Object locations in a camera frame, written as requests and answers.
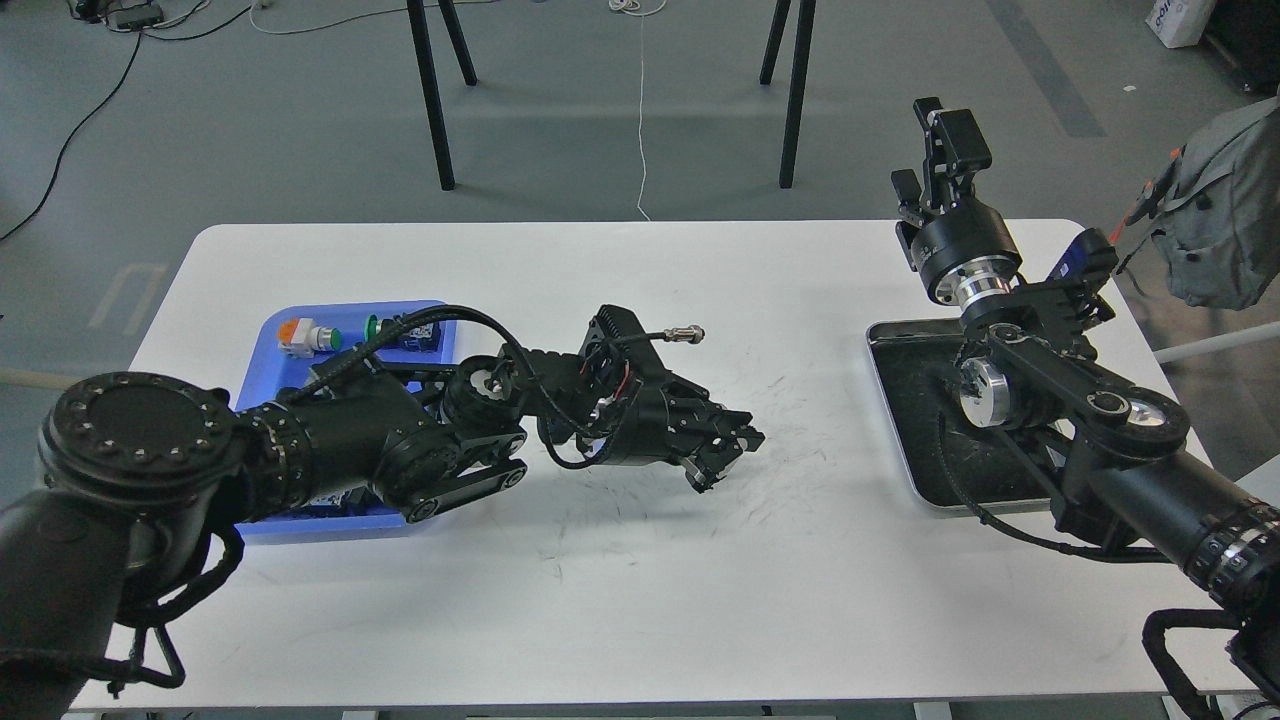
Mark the orange push button switch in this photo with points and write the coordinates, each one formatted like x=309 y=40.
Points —
x=303 y=337

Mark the black table leg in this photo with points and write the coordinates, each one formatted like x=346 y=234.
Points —
x=804 y=31
x=416 y=13

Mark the silver metal tray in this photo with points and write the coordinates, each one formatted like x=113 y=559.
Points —
x=937 y=444

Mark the grey backpack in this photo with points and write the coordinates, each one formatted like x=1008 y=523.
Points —
x=1213 y=211

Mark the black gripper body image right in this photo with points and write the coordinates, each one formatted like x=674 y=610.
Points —
x=962 y=254

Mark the blue plastic tray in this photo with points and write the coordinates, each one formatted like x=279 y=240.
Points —
x=343 y=516

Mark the black power strip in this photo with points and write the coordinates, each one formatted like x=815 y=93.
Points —
x=133 y=18

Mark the white cardboard box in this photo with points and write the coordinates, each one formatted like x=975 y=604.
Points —
x=1179 y=23

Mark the black table leg left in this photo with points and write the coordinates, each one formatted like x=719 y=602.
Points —
x=416 y=13

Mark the green push button switch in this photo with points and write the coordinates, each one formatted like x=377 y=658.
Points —
x=422 y=339

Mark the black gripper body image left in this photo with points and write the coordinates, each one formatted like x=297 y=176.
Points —
x=670 y=422

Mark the black robot arm image left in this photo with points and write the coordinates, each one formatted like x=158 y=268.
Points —
x=143 y=479

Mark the black table leg right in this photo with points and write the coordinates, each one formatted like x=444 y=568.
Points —
x=804 y=31

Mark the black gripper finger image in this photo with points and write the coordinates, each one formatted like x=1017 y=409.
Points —
x=721 y=427
x=710 y=464
x=908 y=192
x=955 y=152

